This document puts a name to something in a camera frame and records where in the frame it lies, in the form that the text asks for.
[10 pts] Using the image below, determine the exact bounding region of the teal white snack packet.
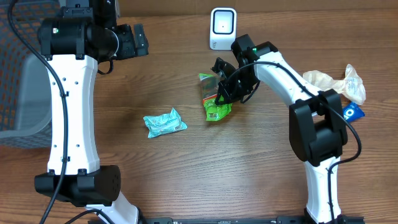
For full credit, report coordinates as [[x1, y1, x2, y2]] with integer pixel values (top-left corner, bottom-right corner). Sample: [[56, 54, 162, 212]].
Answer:
[[143, 108, 187, 138]]

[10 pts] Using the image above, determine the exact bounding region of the blue snack packet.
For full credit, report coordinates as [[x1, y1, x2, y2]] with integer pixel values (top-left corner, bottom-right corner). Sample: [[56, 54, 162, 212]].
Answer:
[[343, 102, 365, 123]]

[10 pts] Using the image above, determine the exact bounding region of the grey plastic mesh basket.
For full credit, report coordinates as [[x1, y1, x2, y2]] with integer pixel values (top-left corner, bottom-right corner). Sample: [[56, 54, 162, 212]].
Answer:
[[1, 0, 60, 149]]

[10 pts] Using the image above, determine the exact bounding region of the white barcode scanner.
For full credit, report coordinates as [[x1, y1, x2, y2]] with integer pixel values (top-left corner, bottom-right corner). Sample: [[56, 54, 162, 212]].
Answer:
[[210, 7, 237, 50]]

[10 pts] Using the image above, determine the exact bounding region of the beige wrapper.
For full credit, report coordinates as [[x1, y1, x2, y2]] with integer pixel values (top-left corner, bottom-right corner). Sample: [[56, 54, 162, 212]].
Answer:
[[303, 64, 366, 105]]

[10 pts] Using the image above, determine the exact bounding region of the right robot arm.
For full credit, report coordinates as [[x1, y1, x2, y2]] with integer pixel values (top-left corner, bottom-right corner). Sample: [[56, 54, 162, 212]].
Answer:
[[212, 35, 348, 223]]

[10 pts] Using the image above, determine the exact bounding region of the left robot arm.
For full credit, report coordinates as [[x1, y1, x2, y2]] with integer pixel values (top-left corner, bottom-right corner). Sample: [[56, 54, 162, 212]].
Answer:
[[34, 0, 148, 223]]

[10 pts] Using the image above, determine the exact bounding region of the green snack packet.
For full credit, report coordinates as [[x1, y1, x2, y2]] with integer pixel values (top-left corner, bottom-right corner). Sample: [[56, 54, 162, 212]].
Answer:
[[199, 73, 232, 121]]

